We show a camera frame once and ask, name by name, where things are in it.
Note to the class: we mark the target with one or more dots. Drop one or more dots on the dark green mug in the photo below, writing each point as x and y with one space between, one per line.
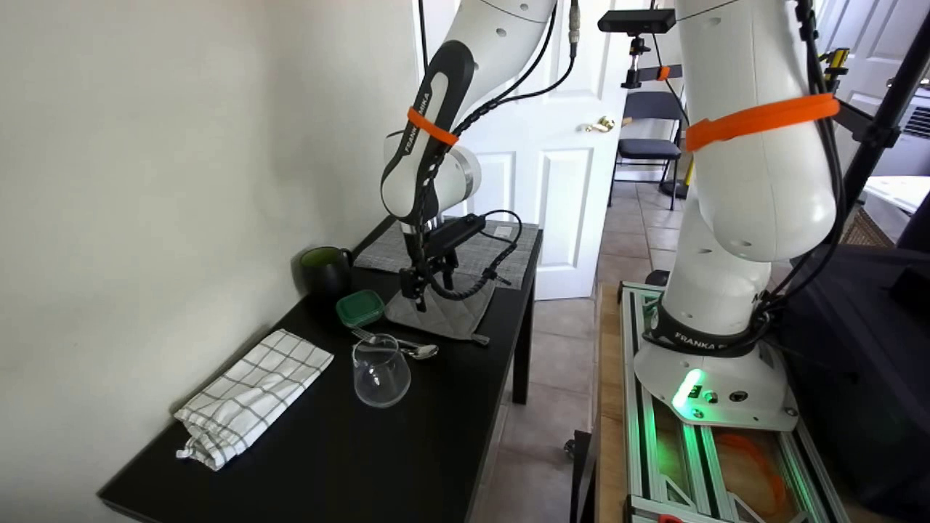
319 272

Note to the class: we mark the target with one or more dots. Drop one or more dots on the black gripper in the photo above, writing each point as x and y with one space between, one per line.
424 255

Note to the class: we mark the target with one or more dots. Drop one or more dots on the white closet door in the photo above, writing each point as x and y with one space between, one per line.
876 31

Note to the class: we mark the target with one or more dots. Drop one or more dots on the dark folding chair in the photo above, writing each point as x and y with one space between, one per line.
646 146

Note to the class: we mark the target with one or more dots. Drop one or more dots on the black camera stand boom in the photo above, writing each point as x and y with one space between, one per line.
652 75

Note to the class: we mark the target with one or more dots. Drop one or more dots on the white checkered dish towel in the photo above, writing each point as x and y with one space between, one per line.
251 394

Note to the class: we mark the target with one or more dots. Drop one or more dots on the white panel door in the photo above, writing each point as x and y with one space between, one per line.
562 194

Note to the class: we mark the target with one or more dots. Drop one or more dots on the clear glass cup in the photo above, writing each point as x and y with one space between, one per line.
382 380

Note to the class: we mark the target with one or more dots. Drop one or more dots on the grey woven placemat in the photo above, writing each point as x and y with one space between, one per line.
382 252

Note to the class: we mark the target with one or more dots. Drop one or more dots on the black table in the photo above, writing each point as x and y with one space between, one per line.
437 436

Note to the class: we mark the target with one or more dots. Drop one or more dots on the black covered furniture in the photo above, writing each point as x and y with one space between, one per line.
857 388

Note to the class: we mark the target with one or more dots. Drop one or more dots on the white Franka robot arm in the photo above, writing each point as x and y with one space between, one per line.
757 194

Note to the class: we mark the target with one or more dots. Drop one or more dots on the wooden platform board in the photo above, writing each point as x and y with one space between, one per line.
611 407

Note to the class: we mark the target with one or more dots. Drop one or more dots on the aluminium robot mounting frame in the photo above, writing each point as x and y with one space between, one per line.
699 467

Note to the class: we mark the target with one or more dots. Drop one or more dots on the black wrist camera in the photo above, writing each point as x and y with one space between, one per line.
454 233

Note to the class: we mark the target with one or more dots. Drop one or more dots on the silver metal fork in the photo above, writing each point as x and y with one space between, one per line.
372 336

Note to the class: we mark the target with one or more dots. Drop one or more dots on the black stand pole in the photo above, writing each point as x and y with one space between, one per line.
886 118

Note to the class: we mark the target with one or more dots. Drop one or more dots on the black camera on stand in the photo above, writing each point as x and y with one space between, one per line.
639 21

